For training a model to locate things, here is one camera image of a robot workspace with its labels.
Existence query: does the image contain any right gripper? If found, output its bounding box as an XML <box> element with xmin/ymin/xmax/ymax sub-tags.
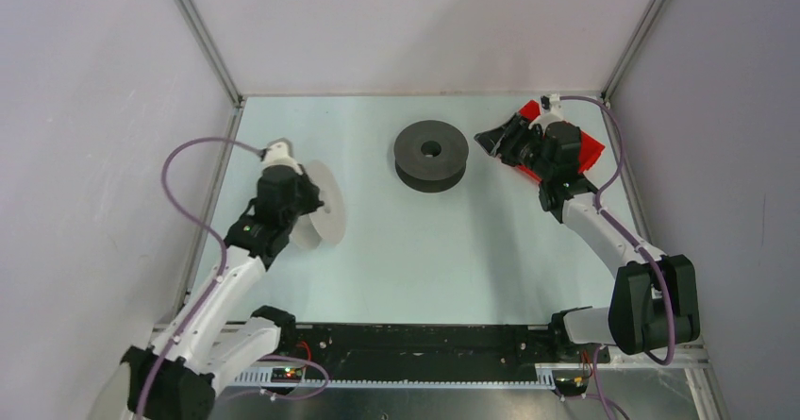
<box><xmin>475</xmin><ymin>112</ymin><xmax>554</xmax><ymax>180</ymax></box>

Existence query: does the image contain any white translucent spool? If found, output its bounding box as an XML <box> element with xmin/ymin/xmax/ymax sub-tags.
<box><xmin>290</xmin><ymin>160</ymin><xmax>346</xmax><ymax>250</ymax></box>

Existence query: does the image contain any dark grey spool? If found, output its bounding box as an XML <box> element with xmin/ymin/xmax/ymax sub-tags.
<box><xmin>392</xmin><ymin>120</ymin><xmax>469</xmax><ymax>193</ymax></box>

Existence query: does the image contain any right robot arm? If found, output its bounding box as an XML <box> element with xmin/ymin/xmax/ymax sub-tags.
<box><xmin>475</xmin><ymin>114</ymin><xmax>700</xmax><ymax>365</ymax></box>

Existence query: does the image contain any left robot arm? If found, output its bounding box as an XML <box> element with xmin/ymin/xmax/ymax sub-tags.
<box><xmin>120</xmin><ymin>164</ymin><xmax>323</xmax><ymax>419</ymax></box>

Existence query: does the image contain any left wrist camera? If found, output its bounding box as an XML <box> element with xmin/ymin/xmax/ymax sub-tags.
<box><xmin>261</xmin><ymin>138</ymin><xmax>303</xmax><ymax>174</ymax></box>

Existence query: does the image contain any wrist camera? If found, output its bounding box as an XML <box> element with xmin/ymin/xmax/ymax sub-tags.
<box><xmin>529</xmin><ymin>93</ymin><xmax>565</xmax><ymax>130</ymax></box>
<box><xmin>261</xmin><ymin>138</ymin><xmax>303</xmax><ymax>174</ymax></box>

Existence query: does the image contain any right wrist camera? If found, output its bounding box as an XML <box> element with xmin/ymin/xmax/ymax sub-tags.
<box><xmin>529</xmin><ymin>93</ymin><xmax>565</xmax><ymax>130</ymax></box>

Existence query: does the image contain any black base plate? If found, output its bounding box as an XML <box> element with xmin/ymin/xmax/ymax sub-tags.
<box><xmin>277</xmin><ymin>323</ymin><xmax>598</xmax><ymax>384</ymax></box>

